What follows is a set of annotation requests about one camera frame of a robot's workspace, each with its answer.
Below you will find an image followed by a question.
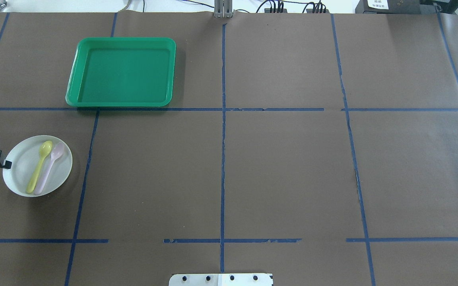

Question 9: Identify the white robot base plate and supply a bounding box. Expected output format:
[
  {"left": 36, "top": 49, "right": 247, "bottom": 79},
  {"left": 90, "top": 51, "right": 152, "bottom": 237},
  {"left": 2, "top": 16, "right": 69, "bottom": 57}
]
[{"left": 169, "top": 273, "right": 274, "bottom": 286}]

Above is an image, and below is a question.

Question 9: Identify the white round plate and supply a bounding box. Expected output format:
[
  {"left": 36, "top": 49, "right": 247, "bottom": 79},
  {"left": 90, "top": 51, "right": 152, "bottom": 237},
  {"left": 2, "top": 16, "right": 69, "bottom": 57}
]
[{"left": 2, "top": 135, "right": 73, "bottom": 197}]

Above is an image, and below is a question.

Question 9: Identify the black power strip right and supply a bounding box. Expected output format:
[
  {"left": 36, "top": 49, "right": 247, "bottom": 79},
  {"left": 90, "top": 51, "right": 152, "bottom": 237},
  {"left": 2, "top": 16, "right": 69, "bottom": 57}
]
[{"left": 302, "top": 0, "right": 329, "bottom": 14}]

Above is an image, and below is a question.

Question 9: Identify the black box with label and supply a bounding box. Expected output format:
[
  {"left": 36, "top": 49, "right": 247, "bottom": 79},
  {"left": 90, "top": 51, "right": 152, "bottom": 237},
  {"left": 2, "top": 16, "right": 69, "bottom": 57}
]
[{"left": 355, "top": 0, "right": 438, "bottom": 14}]

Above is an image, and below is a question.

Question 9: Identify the yellow plastic spoon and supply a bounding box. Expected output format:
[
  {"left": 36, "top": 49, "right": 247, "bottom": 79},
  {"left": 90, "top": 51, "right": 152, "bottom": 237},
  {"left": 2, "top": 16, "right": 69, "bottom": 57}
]
[{"left": 26, "top": 141, "right": 53, "bottom": 194}]

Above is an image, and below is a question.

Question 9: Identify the aluminium frame post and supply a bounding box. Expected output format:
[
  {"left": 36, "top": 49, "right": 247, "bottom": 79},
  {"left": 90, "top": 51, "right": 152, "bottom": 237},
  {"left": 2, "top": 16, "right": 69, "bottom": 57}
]
[{"left": 214, "top": 0, "right": 234, "bottom": 19}]

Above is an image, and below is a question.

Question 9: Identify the black power strip left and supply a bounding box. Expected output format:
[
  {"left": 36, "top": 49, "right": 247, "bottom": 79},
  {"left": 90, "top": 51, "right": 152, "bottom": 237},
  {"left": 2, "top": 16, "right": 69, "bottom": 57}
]
[{"left": 256, "top": 0, "right": 287, "bottom": 14}]

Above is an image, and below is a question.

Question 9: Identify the black power strip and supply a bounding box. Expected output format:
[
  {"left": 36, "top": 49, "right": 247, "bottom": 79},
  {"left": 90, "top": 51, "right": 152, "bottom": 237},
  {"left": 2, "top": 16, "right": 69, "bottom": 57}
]
[
  {"left": 302, "top": 0, "right": 329, "bottom": 14},
  {"left": 256, "top": 0, "right": 287, "bottom": 14}
]

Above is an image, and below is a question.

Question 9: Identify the pink plastic spoon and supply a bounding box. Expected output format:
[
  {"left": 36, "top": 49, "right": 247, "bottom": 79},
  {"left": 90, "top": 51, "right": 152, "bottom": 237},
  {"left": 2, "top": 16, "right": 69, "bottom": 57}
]
[{"left": 33, "top": 142, "right": 66, "bottom": 195}]

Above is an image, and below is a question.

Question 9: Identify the green plastic tray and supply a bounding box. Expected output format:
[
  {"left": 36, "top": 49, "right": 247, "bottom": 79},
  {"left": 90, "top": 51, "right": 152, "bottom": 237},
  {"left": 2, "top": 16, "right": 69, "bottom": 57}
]
[{"left": 65, "top": 37, "right": 177, "bottom": 108}]

